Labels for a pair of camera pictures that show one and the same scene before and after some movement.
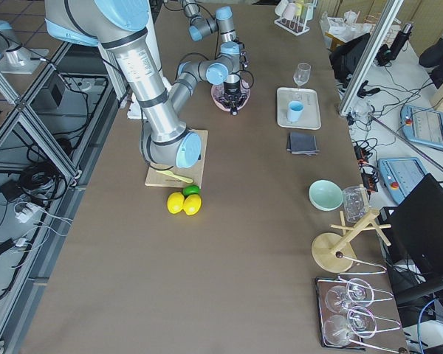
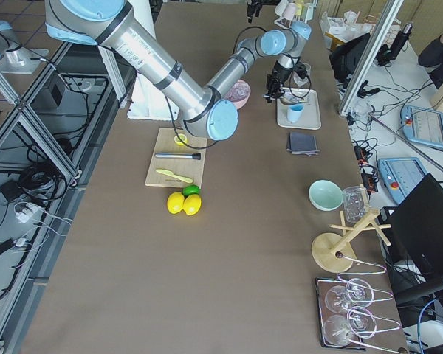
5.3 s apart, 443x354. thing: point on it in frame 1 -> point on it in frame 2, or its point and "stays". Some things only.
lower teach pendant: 401,175 stays
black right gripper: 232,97 -> 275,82
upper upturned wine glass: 357,292 stays
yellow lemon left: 175,201 stays
